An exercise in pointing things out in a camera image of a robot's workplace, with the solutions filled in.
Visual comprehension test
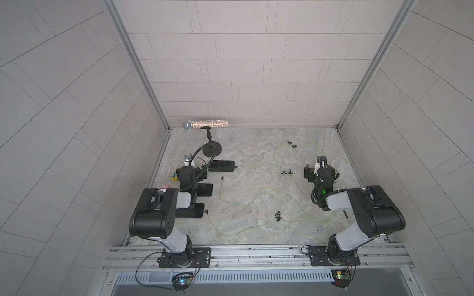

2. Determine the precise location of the blue-edged smartphone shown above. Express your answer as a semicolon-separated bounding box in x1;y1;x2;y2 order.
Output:
176;203;205;218
196;183;214;197

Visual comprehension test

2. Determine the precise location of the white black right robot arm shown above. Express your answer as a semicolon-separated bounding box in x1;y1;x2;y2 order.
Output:
303;159;406;265

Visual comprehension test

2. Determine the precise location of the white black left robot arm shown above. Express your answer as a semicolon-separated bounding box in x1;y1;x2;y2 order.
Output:
129;165;207;266

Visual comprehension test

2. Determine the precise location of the yellow tree eraser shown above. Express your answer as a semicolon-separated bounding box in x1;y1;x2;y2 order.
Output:
170;171;178;181

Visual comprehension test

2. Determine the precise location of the black round microphone stand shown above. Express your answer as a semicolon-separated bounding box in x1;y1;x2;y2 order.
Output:
201;127;222;158

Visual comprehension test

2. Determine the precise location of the far black smartphone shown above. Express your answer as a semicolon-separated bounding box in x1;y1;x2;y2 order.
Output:
208;160;236;172

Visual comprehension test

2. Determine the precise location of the glitter handheld microphone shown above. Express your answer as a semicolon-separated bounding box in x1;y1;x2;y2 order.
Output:
183;120;229;130

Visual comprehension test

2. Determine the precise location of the right controller board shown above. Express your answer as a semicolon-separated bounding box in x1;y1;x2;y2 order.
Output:
332;270;353;289

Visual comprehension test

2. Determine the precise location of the controller board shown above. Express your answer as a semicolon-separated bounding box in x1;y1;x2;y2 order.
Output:
332;270;353;289
172;272;195;292

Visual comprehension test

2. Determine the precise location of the left controller board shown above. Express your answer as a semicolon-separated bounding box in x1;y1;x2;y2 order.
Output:
172;272;195;292

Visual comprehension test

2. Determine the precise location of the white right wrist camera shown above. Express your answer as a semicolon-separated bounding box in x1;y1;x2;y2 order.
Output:
315;155;328;175

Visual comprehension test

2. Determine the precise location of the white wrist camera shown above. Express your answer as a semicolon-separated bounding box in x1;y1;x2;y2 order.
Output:
184;154;192;166
315;155;328;175

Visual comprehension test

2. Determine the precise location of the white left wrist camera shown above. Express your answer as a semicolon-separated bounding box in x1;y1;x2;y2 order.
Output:
184;154;192;166

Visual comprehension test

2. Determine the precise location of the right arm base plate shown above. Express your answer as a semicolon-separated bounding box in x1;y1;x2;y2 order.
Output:
304;245;360;266

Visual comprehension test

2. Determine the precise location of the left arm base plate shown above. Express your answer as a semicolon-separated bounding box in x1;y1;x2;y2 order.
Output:
157;247;212;268

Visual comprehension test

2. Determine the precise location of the aluminium front rail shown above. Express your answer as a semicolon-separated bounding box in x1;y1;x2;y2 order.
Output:
98;243;414;272

